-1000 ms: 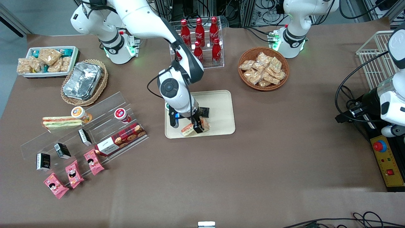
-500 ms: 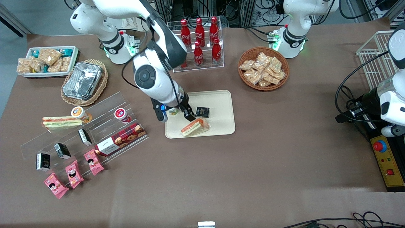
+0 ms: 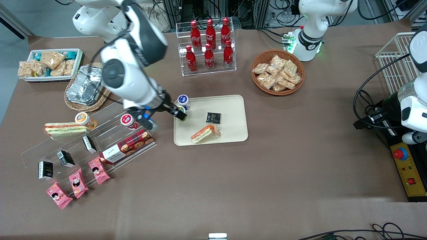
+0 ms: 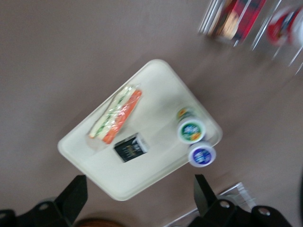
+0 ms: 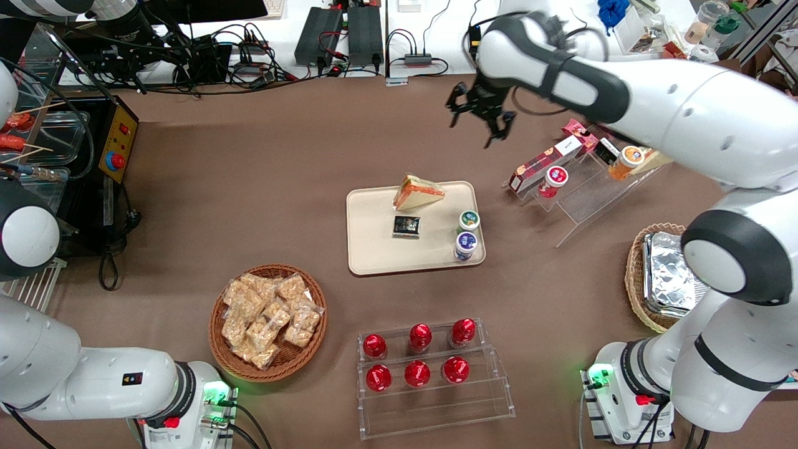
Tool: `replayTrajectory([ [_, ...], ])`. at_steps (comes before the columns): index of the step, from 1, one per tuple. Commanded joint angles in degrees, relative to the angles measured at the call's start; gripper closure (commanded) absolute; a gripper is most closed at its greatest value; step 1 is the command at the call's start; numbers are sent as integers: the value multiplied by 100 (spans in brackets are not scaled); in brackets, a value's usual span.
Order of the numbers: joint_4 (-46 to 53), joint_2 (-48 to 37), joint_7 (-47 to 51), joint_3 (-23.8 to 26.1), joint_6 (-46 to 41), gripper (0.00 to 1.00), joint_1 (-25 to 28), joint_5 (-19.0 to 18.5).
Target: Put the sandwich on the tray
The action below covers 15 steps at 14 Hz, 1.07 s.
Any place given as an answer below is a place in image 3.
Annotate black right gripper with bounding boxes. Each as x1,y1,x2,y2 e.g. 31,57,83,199
152,92,187,121

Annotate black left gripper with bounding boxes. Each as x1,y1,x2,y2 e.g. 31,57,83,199
368,93,405,129

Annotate orange-filling sandwich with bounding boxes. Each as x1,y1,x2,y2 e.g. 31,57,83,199
190,124,223,145

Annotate beige plastic tray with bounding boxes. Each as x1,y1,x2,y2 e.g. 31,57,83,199
173,95,249,146

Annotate aluminium foil tray stack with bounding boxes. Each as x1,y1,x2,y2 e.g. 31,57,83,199
66,65,104,106

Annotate white rectangular snack tray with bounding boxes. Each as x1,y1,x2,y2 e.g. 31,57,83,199
18,49,84,83

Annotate wrapped lettuce sandwich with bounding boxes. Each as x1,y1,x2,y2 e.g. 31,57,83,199
44,122,87,140

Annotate blue-lid gum bottle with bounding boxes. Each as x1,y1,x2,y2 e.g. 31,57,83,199
177,94,191,110

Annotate red-lid gum bottle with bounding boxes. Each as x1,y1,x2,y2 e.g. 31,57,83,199
120,114,139,130

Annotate red cola bottle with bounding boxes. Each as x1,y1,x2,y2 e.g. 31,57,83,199
204,43,215,71
190,20,201,50
185,45,198,73
223,40,234,69
205,19,217,47
221,17,231,44

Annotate clear acrylic bottle rack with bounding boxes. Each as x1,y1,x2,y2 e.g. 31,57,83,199
176,21,237,77

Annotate red plaid cookie box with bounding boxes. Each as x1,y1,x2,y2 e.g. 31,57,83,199
99,129,155,165

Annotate yellow emergency stop control box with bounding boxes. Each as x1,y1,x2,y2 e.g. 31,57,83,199
390,142,427,202

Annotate clear acrylic tiered shelf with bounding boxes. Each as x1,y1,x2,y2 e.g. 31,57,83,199
21,96,157,187

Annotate round brown wicker basket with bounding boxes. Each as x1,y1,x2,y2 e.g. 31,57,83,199
251,49,306,96

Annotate crumpled white plastic sheet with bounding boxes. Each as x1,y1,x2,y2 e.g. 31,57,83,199
147,3,171,33

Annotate brown table cover sheet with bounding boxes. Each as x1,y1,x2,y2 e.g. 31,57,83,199
0,18,427,240

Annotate orange-lid gum bottle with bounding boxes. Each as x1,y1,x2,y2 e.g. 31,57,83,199
75,112,98,130

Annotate pink cartoon snack packet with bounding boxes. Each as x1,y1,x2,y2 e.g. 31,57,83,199
88,157,110,185
68,168,89,199
46,182,73,210

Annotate oval wicker basket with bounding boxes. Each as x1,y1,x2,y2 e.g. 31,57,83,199
64,62,111,112

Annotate grey metal bar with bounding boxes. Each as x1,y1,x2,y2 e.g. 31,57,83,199
0,3,34,40

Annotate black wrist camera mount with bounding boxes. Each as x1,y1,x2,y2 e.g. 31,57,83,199
128,106,158,132

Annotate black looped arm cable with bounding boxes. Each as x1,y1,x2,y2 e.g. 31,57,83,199
353,53,411,131

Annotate white wire basket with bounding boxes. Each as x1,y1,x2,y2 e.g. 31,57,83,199
375,32,417,95

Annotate black floor cable bundle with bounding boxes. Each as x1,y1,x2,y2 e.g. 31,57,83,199
297,223,427,240

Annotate black base cable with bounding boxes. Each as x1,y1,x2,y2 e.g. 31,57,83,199
255,28,289,45

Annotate aluminium frame rack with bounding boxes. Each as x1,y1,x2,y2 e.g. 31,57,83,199
153,0,301,30

